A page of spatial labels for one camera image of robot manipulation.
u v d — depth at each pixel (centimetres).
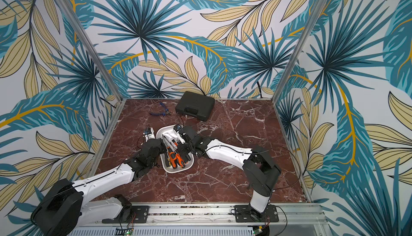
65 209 40
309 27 81
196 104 110
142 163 64
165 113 110
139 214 73
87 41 86
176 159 86
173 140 89
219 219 73
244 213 73
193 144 65
